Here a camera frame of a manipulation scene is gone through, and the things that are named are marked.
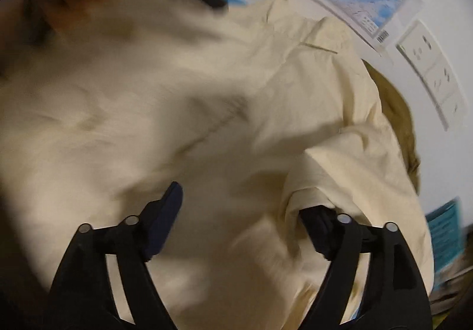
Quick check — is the olive brown garment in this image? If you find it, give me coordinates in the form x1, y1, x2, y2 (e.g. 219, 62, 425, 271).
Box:
363, 60, 421, 194

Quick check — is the teal perforated plastic basket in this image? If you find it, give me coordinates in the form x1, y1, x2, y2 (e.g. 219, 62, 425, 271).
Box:
426, 198, 465, 290

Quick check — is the cream beige jacket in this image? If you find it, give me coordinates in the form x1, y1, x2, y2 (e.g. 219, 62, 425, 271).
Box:
1, 0, 434, 329

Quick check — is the white wall socket panel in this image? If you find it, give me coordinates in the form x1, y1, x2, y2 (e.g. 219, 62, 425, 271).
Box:
397, 20, 467, 131

